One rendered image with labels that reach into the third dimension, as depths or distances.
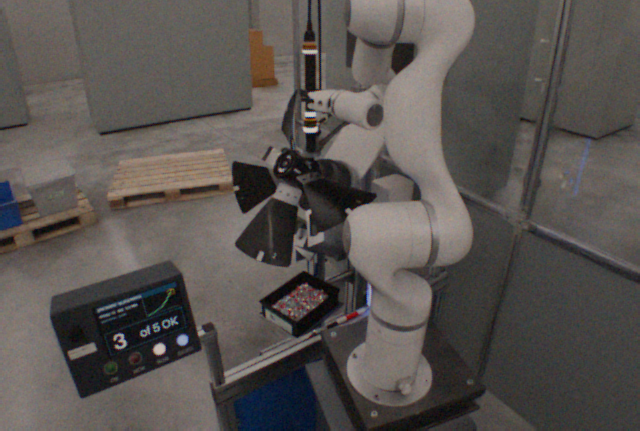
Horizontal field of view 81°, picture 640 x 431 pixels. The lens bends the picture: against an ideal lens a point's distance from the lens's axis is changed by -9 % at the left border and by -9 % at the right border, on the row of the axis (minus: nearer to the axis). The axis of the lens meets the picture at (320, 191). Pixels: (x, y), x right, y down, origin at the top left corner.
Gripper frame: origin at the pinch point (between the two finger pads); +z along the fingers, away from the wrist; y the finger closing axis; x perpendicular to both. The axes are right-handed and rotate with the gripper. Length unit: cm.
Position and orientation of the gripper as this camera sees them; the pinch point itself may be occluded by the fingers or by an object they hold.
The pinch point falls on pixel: (310, 94)
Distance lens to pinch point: 134.8
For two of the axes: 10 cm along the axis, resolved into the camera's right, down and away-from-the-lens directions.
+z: -5.6, -3.6, 7.4
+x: 0.0, -9.0, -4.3
